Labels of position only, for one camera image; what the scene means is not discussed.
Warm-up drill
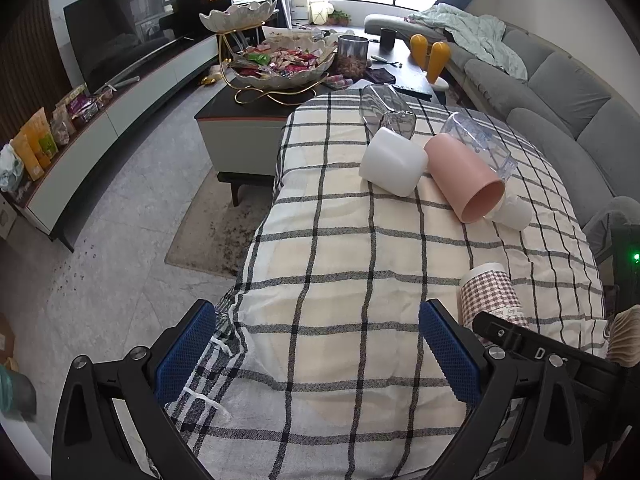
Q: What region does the houndstooth paper cup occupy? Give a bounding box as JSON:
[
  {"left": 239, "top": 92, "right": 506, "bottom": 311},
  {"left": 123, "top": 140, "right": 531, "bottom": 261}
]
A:
[{"left": 458, "top": 262, "right": 528, "bottom": 328}]

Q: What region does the small white paper cup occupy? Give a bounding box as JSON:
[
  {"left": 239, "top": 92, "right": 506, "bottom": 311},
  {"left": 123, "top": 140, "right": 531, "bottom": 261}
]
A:
[{"left": 485, "top": 194, "right": 534, "bottom": 231}]

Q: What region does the pink plastic cup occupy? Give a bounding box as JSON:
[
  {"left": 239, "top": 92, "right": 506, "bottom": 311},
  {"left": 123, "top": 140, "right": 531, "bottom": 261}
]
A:
[{"left": 424, "top": 133, "right": 506, "bottom": 223}]

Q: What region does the white plastic cup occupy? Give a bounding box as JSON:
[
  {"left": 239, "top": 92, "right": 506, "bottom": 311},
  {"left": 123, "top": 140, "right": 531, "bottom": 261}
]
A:
[{"left": 359, "top": 127, "right": 428, "bottom": 197}]

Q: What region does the clear plastic cup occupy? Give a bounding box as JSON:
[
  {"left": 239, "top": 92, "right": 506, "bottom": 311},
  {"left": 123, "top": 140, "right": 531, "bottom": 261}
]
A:
[{"left": 440, "top": 112, "right": 516, "bottom": 182}]

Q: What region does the clear ribbed glass cup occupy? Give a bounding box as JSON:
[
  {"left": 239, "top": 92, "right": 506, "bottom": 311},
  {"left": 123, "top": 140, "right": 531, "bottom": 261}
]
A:
[{"left": 360, "top": 84, "right": 416, "bottom": 140}]

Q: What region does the person's hand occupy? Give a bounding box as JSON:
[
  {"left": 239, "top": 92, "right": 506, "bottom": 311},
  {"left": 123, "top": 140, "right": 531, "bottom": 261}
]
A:
[{"left": 606, "top": 304, "right": 640, "bottom": 368}]

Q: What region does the cardboard box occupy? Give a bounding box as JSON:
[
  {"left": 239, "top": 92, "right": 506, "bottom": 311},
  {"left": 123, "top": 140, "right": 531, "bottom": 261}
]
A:
[{"left": 0, "top": 313, "right": 20, "bottom": 372}]

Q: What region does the beige floor rug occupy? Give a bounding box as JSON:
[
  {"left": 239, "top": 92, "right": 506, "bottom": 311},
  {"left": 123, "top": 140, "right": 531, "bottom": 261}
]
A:
[{"left": 165, "top": 170, "right": 272, "bottom": 278}]

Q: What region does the checkered tablecloth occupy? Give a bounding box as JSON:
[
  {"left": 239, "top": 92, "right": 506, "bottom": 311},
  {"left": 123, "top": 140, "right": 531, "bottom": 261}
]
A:
[{"left": 167, "top": 90, "right": 605, "bottom": 479}]

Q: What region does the white tv cabinet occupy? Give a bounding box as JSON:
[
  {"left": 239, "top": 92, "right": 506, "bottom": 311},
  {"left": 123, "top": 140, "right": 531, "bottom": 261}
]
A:
[{"left": 21, "top": 36, "right": 218, "bottom": 247}]

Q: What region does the grey sectional sofa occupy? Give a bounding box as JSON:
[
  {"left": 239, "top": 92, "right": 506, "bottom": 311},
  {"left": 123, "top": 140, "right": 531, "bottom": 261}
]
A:
[{"left": 363, "top": 12, "right": 640, "bottom": 256}]

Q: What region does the yellow snack bag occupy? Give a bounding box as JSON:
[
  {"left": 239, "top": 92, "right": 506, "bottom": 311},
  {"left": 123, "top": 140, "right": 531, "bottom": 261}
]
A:
[{"left": 11, "top": 107, "right": 58, "bottom": 182}]

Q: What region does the black coffee table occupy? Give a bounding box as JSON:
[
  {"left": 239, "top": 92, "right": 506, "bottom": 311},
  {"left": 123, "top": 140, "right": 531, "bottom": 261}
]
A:
[{"left": 195, "top": 29, "right": 446, "bottom": 206}]

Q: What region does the light green blanket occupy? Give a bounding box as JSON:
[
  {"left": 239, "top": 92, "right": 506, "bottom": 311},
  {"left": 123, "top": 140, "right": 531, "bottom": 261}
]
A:
[{"left": 407, "top": 3, "right": 528, "bottom": 81}]

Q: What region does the two-tier candy bowl stand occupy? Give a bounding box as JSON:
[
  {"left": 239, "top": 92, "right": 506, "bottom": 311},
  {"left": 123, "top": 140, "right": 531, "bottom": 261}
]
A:
[{"left": 200, "top": 1, "right": 338, "bottom": 106}]

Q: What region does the black flat television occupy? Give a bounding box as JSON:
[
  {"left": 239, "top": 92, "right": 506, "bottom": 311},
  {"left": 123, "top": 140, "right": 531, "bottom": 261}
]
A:
[{"left": 64, "top": 0, "right": 189, "bottom": 92}]

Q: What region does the dark mug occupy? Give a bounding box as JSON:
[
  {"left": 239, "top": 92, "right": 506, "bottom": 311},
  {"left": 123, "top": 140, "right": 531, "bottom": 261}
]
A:
[{"left": 380, "top": 27, "right": 396, "bottom": 53}]

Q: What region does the clear nut jar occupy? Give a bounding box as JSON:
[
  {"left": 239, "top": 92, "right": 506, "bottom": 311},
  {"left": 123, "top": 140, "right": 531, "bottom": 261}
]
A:
[{"left": 336, "top": 35, "right": 369, "bottom": 80}]

